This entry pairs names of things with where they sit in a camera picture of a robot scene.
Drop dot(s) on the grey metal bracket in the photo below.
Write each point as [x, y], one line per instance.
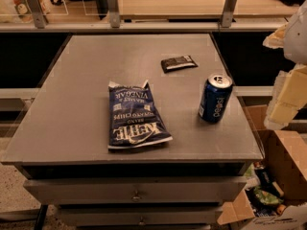
[37, 12]
[227, 14]
[114, 15]

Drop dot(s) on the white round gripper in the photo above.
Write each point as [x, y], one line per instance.
[296, 37]

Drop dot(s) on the grey metal bracket right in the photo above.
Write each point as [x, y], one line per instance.
[227, 14]

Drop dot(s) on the orange white snack package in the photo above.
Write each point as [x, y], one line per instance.
[15, 11]

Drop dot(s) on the blue kettle chips bag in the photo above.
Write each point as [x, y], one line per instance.
[134, 121]

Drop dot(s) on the black rxbar chocolate wrapper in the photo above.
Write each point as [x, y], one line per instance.
[177, 63]

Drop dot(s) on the grey drawer cabinet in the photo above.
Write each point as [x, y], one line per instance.
[137, 201]

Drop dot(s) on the brown cardboard box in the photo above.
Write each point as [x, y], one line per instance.
[286, 161]

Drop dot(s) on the blue pepsi can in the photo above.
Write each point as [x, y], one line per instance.
[216, 93]

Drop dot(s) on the grey metal bracket left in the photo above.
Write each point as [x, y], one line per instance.
[37, 12]

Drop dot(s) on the grey metal bracket middle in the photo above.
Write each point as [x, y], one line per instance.
[114, 15]

